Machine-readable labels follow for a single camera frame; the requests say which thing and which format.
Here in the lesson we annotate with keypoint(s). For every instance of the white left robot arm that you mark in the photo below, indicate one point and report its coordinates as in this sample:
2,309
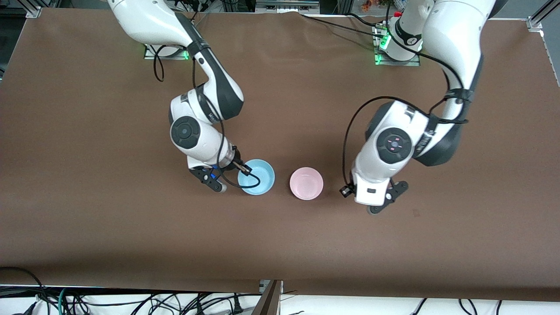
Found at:
455,35

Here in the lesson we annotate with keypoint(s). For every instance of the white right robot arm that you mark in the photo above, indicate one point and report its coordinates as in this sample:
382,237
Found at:
144,22

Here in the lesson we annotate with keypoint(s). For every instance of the brown table cover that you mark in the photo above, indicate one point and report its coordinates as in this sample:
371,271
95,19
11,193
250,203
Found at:
280,109

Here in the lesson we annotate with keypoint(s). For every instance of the grey metal crossbar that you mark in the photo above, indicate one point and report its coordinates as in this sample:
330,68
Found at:
286,5

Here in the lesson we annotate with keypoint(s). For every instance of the aluminium frame post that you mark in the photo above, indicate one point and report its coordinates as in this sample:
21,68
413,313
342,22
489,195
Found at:
267,302

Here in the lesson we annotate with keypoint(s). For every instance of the light blue bowl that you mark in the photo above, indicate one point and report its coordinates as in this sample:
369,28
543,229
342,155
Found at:
259,178

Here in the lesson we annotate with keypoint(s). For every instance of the light pink bowl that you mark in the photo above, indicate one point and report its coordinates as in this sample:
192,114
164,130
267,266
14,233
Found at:
306,183

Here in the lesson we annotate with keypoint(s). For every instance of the silver corner bracket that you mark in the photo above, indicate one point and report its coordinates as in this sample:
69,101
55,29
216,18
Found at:
33,12

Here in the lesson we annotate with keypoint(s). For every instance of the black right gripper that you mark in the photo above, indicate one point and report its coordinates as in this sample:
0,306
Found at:
236,157

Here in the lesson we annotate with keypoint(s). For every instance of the colourful background items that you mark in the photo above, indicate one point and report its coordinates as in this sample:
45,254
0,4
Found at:
374,4

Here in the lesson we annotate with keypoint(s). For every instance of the aluminium frame profile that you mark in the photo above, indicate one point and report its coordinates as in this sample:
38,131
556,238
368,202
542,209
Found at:
542,11

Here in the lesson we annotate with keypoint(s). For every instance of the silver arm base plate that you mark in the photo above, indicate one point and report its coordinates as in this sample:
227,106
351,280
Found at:
170,55
393,63

